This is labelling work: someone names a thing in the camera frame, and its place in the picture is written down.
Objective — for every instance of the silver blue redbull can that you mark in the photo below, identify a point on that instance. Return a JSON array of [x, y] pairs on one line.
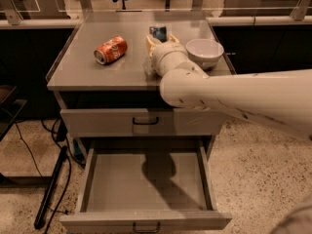
[[159, 33]]

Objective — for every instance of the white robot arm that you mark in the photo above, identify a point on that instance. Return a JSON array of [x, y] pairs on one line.
[[278, 100]]

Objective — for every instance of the orange soda can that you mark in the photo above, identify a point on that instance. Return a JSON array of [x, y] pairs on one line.
[[111, 50]]

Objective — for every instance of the closed upper grey drawer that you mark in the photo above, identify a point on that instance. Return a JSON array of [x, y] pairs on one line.
[[118, 122]]

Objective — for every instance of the grey drawer cabinet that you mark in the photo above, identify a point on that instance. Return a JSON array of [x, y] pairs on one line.
[[80, 82]]

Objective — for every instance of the open middle grey drawer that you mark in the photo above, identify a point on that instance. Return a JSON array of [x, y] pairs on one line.
[[146, 186]]

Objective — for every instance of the white ceramic bowl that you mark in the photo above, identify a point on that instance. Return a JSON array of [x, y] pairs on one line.
[[205, 52]]

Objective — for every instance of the black floor bar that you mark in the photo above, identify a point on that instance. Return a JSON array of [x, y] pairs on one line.
[[40, 218]]

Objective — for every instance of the black upper drawer handle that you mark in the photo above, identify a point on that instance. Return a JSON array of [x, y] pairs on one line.
[[145, 121]]

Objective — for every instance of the black drawer handle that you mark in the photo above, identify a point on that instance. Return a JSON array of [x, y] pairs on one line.
[[145, 121], [146, 229]]

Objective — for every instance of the black middle drawer handle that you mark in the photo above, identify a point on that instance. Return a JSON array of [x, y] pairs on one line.
[[146, 229]]

